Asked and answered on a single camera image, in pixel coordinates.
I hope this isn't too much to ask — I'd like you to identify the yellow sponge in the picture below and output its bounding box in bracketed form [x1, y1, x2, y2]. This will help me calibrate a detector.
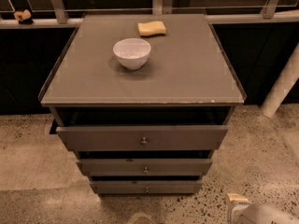
[137, 21, 166, 36]

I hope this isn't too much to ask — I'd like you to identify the white ceramic bowl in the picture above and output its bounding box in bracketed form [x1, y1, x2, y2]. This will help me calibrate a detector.
[113, 38, 151, 70]

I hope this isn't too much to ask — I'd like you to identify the white diagonal pole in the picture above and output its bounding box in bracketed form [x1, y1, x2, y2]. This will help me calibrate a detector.
[260, 44, 299, 118]

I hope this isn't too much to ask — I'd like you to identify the grey bottom drawer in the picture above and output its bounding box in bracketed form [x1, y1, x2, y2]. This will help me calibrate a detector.
[91, 181, 202, 194]

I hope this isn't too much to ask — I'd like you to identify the grey top drawer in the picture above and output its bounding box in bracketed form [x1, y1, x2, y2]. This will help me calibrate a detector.
[56, 125, 228, 151]

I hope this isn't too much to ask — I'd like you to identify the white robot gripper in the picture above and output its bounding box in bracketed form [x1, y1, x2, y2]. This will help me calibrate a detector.
[227, 193, 299, 224]

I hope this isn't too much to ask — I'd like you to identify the metal window railing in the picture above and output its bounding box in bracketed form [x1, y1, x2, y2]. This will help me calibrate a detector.
[0, 0, 299, 29]

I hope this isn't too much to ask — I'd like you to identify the grey drawer cabinet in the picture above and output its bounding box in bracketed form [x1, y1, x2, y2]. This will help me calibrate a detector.
[39, 14, 246, 184]

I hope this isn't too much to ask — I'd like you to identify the grey drawer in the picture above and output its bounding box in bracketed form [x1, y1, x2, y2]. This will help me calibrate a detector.
[91, 181, 202, 194]
[78, 159, 212, 176]
[56, 125, 228, 151]

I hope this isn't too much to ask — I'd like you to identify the small yellow black object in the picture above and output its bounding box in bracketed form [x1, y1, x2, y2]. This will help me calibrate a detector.
[14, 9, 33, 24]

